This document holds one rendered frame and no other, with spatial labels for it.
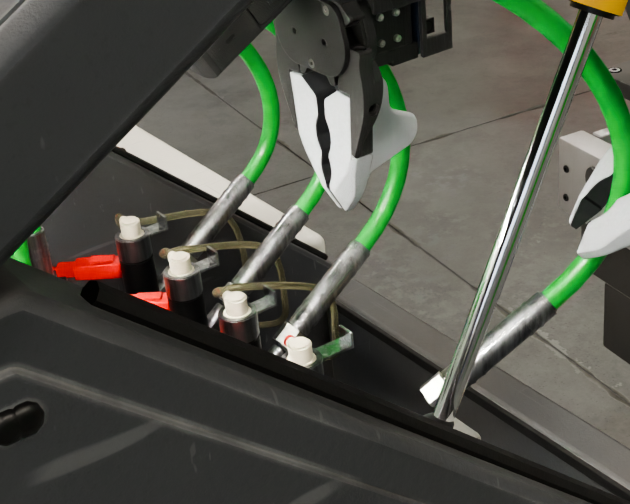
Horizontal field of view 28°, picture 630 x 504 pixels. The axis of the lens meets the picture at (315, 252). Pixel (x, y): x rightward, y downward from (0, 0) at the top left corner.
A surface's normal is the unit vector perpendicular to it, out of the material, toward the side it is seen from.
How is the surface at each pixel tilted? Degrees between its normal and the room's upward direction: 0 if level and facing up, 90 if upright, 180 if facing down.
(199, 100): 0
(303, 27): 90
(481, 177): 0
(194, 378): 90
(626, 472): 0
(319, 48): 90
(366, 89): 86
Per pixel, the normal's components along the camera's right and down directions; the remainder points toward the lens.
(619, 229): -0.77, 0.25
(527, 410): -0.09, -0.87
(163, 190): 0.57, 0.36
